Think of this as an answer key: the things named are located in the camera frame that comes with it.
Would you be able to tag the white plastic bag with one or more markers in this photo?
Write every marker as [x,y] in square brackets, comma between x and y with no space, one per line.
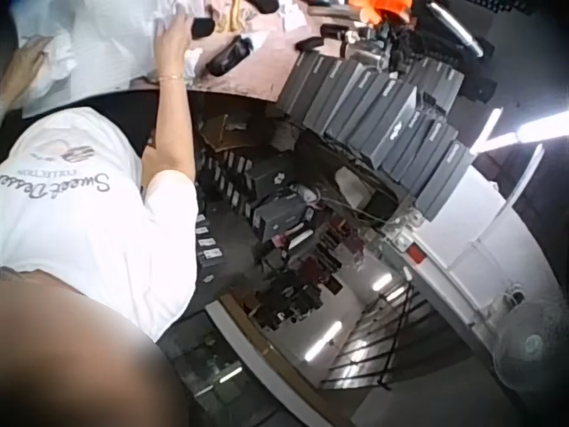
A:
[102,49]

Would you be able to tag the person's left hand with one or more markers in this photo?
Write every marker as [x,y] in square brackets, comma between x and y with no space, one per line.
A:
[22,60]

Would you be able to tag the person's right fingers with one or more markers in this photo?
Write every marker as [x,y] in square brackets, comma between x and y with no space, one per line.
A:
[178,22]

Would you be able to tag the white standing fan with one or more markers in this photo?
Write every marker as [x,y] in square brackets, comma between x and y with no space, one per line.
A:
[533,344]

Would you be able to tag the heap of dark boxes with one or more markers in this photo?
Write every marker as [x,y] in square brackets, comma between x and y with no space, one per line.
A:
[427,49]

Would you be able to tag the silver metal tube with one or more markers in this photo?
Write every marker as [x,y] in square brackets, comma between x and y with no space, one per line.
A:
[458,29]

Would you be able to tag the white partition with red label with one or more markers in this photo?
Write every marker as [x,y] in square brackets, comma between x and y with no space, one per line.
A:
[471,249]

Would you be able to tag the orange object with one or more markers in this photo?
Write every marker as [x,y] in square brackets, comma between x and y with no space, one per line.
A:
[384,11]

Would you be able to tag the small black box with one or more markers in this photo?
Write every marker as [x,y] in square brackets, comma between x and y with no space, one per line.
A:
[202,27]

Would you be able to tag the person's right hand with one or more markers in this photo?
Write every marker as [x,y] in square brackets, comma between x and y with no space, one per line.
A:
[173,46]

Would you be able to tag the person's left fingers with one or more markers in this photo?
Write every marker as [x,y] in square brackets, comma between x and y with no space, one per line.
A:
[41,46]

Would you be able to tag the row of grey boxes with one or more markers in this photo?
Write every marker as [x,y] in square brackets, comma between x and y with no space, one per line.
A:
[378,120]

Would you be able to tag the shelf of black boxes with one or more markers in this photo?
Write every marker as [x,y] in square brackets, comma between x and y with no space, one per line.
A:
[284,213]

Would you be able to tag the black oblong case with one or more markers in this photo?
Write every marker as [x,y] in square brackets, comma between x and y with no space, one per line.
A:
[231,55]

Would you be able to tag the black metal railing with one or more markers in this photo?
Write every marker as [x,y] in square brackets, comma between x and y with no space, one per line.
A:
[378,338]

